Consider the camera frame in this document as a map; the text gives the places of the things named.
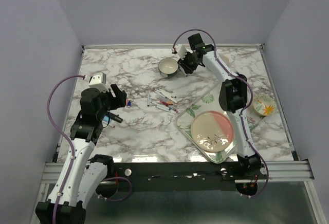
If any green white marker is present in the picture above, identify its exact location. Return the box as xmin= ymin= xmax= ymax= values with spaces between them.
xmin=165 ymin=94 xmax=178 ymax=103

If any striped cream bowl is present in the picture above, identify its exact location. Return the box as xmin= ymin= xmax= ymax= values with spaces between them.
xmin=220 ymin=55 xmax=229 ymax=65

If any white pen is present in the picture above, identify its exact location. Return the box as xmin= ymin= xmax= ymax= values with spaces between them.
xmin=147 ymin=92 xmax=152 ymax=107

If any floral rectangular tray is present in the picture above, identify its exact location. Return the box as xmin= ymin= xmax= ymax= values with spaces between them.
xmin=176 ymin=83 xmax=255 ymax=164

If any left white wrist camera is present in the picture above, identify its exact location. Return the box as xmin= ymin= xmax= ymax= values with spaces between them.
xmin=84 ymin=72 xmax=108 ymax=92

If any black mounting base bar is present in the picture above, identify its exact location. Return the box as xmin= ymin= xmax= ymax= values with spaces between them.
xmin=113 ymin=161 xmax=266 ymax=192

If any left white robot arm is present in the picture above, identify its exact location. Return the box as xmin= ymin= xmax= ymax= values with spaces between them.
xmin=35 ymin=84 xmax=126 ymax=223

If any dark rimmed ceramic bowl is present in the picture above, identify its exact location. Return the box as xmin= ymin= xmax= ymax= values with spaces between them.
xmin=158 ymin=58 xmax=179 ymax=79

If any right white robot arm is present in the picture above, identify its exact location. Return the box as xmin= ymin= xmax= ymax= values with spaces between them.
xmin=172 ymin=33 xmax=263 ymax=179

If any blue capped white marker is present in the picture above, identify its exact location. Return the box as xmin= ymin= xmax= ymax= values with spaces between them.
xmin=152 ymin=102 xmax=172 ymax=113

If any yellow floral bowl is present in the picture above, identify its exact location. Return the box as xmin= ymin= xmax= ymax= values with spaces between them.
xmin=252 ymin=95 xmax=277 ymax=116

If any maroon gel pen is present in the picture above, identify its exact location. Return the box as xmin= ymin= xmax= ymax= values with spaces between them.
xmin=160 ymin=100 xmax=179 ymax=113

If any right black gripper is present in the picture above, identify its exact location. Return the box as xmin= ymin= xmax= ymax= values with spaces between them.
xmin=176 ymin=51 xmax=198 ymax=75

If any pink and cream plate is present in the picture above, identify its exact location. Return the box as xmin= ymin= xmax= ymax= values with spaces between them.
xmin=191 ymin=111 xmax=234 ymax=153

